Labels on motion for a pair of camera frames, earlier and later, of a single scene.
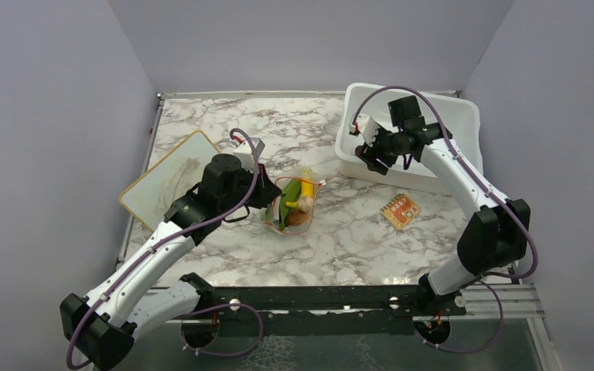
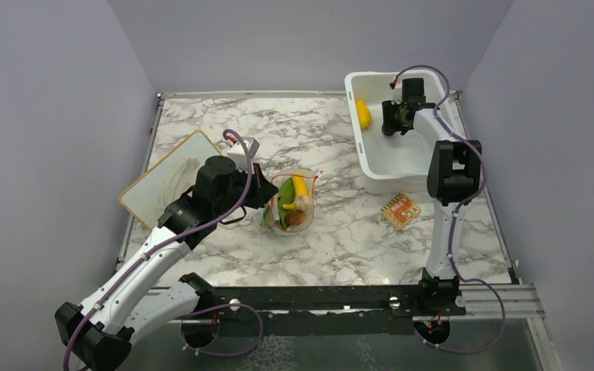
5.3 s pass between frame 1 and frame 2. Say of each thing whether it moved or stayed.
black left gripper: stayed
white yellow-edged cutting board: stayed
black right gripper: moved
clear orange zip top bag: stayed
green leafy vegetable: moved
